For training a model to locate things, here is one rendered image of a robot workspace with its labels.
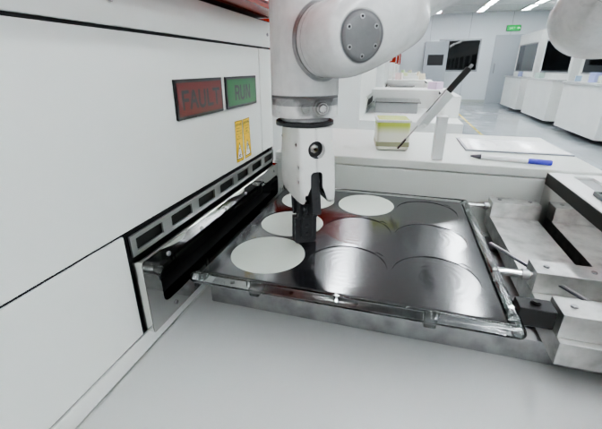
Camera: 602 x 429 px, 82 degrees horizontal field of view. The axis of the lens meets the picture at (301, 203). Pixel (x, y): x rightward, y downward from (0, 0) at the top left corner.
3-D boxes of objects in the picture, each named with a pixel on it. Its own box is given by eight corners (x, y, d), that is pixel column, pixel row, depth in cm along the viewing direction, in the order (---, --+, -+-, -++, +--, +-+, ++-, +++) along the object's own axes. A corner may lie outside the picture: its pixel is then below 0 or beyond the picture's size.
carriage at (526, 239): (552, 364, 36) (559, 342, 35) (483, 223, 69) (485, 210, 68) (646, 382, 34) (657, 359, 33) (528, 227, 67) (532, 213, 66)
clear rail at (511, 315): (511, 341, 34) (514, 330, 33) (459, 204, 68) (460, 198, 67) (527, 344, 34) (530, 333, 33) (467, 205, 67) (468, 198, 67)
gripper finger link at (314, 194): (328, 206, 42) (315, 220, 47) (314, 150, 44) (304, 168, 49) (318, 207, 42) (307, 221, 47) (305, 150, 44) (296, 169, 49)
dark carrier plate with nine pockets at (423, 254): (202, 274, 44) (202, 270, 44) (287, 189, 75) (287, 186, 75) (505, 326, 35) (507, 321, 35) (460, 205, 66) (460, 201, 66)
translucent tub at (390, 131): (374, 150, 78) (376, 119, 75) (373, 143, 85) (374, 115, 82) (408, 150, 77) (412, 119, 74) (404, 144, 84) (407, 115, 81)
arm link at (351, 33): (546, -19, 41) (346, 100, 34) (439, 2, 54) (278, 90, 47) (546, -114, 37) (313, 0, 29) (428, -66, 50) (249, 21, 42)
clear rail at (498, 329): (188, 283, 43) (186, 273, 42) (194, 277, 44) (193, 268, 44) (527, 344, 34) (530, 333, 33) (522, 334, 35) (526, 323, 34)
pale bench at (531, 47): (513, 113, 928) (531, 29, 855) (497, 106, 1089) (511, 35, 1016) (560, 114, 900) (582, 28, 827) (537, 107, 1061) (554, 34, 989)
